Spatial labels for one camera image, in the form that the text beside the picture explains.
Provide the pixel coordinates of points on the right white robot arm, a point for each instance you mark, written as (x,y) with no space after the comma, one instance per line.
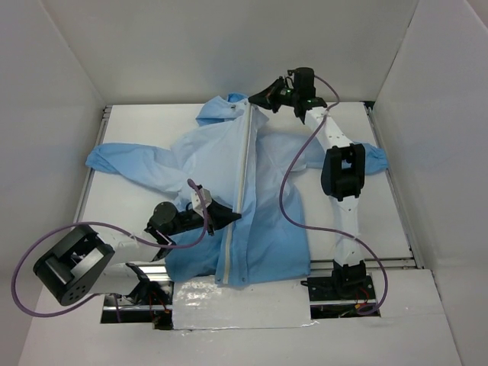
(343,171)

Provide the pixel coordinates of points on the light blue hooded jacket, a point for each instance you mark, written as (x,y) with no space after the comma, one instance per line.
(248,190)

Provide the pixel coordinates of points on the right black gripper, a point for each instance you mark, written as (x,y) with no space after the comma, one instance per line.
(274,96)

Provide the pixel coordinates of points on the white foam block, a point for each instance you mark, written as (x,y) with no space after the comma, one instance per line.
(200,304)

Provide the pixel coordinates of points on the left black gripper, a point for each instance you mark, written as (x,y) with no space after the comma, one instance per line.
(213,216)

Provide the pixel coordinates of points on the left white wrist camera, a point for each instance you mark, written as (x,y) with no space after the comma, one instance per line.
(200,199)

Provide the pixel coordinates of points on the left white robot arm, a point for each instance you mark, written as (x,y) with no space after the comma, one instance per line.
(79,259)

